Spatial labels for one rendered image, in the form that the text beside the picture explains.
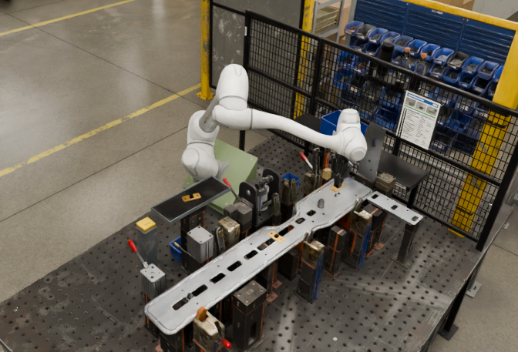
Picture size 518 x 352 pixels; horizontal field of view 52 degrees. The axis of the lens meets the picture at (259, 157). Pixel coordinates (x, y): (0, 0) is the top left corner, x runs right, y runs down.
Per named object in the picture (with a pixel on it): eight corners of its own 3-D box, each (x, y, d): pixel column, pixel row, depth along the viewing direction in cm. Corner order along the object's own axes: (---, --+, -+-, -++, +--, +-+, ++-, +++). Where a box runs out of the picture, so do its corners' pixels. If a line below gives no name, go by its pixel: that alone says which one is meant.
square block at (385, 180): (376, 234, 300) (388, 183, 280) (364, 227, 305) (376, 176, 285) (384, 227, 305) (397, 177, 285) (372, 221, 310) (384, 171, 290)
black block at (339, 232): (334, 282, 269) (343, 239, 252) (318, 270, 274) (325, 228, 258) (344, 274, 274) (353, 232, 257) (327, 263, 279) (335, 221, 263)
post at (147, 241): (149, 304, 250) (144, 235, 225) (140, 295, 254) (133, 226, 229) (163, 295, 254) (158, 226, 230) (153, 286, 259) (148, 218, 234)
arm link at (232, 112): (251, 124, 241) (252, 97, 246) (211, 121, 239) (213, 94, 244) (247, 135, 253) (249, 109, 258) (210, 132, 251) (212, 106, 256)
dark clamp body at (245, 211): (240, 276, 268) (244, 219, 247) (223, 262, 276) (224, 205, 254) (255, 265, 275) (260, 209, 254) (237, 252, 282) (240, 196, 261)
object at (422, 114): (428, 152, 292) (442, 102, 275) (393, 135, 305) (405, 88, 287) (430, 151, 294) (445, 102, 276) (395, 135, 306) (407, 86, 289)
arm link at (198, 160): (193, 183, 310) (174, 172, 291) (195, 155, 316) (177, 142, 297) (218, 181, 305) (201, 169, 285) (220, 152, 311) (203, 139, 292)
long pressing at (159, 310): (173, 343, 199) (173, 340, 199) (138, 308, 212) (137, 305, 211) (375, 192, 285) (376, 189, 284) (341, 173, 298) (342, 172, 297)
